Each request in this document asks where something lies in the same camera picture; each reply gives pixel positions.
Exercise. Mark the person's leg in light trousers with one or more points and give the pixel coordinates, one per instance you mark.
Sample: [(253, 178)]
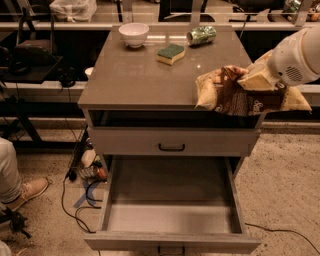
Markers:
[(10, 180)]

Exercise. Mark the black bag on shelf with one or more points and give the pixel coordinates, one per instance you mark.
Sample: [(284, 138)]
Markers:
[(32, 52)]

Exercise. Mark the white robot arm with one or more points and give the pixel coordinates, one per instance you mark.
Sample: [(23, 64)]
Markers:
[(294, 61)]

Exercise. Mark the black side table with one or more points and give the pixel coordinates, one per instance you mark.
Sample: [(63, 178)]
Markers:
[(32, 75)]

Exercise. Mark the tan shoe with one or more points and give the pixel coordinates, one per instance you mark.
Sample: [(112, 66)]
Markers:
[(24, 192)]

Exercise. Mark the clutter of bottles on floor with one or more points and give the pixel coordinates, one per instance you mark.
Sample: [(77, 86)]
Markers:
[(90, 167)]

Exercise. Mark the crushed green soda can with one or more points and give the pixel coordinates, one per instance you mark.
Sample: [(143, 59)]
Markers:
[(201, 35)]

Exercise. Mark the green and yellow sponge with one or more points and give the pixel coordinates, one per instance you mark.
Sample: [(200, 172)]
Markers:
[(170, 54)]

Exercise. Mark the white plastic bag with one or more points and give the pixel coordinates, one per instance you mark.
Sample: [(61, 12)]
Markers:
[(74, 10)]

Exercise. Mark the open grey drawer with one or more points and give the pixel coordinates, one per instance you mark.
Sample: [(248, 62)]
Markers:
[(171, 205)]

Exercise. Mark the white ceramic bowl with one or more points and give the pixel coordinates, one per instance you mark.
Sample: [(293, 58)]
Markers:
[(134, 34)]

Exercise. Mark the brown chip bag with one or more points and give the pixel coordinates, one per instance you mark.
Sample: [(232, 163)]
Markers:
[(220, 91)]

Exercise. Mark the grey drawer cabinet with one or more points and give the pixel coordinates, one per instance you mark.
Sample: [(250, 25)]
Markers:
[(129, 88)]

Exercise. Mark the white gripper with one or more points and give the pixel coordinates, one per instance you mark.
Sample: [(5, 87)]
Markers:
[(286, 60)]

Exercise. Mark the closed grey upper drawer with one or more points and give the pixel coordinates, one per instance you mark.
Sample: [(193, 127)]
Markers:
[(173, 141)]

